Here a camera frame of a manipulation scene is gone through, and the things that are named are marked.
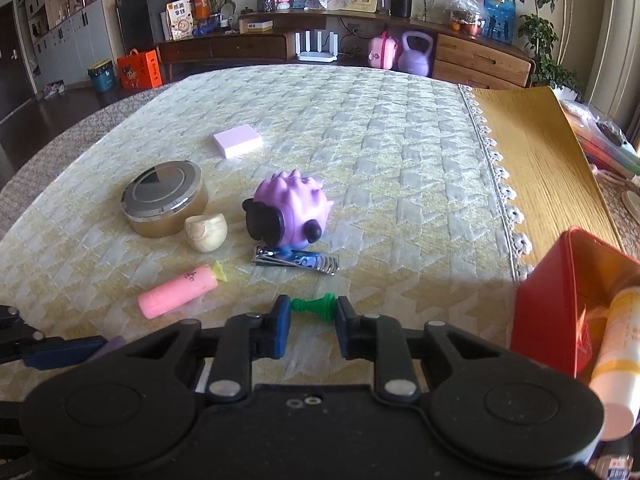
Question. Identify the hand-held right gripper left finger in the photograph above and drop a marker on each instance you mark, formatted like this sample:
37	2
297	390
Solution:
280	327

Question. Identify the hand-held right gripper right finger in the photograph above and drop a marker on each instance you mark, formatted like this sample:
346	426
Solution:
346	330

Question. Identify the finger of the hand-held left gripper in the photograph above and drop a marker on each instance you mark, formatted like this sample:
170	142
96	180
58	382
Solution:
65	352

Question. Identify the green chess pawn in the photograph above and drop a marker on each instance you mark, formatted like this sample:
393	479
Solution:
315	306

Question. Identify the metal nail clipper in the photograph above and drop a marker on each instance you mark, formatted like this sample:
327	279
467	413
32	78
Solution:
295	261

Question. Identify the pink tube yellow cap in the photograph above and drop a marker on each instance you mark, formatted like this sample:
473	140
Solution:
175	292

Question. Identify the beige rounded ornament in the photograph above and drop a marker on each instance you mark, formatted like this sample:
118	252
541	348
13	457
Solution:
206	232

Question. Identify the purple hedgehog toy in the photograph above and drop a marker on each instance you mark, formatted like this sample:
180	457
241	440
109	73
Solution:
292	205

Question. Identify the round gold tin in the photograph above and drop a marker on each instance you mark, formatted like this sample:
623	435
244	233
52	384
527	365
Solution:
162	195

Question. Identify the red tin box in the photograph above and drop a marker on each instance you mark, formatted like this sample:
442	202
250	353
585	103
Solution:
545	305

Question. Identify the white yellow sunscreen bottle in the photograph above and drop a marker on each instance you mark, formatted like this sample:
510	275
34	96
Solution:
617	360

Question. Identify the pale quilted cloth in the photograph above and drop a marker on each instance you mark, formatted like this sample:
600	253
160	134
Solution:
375	160

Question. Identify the yellow wood-grain mat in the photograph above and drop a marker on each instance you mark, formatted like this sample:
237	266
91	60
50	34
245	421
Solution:
540	170

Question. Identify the pair of shoes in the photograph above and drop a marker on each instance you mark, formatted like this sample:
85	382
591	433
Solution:
54	89

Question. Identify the teal bucket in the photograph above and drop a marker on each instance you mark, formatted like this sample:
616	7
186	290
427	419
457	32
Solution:
102	77

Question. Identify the white router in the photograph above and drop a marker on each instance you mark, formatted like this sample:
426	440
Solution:
316	50

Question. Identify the purple kettlebell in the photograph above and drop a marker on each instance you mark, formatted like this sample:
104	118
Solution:
414	57

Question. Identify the pink toy case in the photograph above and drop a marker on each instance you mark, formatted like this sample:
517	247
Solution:
382	51

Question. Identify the orange carton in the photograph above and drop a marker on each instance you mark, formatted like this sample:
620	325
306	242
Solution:
140	70

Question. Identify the small cardboard box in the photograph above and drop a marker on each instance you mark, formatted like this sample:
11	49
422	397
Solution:
256	26

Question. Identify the wooden TV cabinet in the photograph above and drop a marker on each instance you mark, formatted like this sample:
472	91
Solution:
480	57

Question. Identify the white round lid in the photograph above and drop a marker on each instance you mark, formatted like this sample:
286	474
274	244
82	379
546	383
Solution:
632	207

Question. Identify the stack of books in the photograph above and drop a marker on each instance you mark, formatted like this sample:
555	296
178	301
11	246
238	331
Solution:
607	140

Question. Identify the printed snack bag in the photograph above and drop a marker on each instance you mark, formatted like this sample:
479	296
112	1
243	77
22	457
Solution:
180	20

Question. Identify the small potted plant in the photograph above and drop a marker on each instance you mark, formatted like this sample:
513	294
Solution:
220	5

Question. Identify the red gift box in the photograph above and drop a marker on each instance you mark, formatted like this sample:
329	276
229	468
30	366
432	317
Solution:
197	2

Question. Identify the clear bag of fruit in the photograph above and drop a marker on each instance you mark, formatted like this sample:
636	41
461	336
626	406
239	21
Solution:
465	12

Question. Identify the dark mini fridge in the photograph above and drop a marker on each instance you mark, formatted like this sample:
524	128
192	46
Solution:
145	15

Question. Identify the potted green tree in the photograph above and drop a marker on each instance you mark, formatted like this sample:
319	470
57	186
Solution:
542	25

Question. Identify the white standing air conditioner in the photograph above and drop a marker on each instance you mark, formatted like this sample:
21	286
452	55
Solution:
607	45

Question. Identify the wall cupboards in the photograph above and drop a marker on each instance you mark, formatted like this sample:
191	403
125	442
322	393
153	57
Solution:
70	35

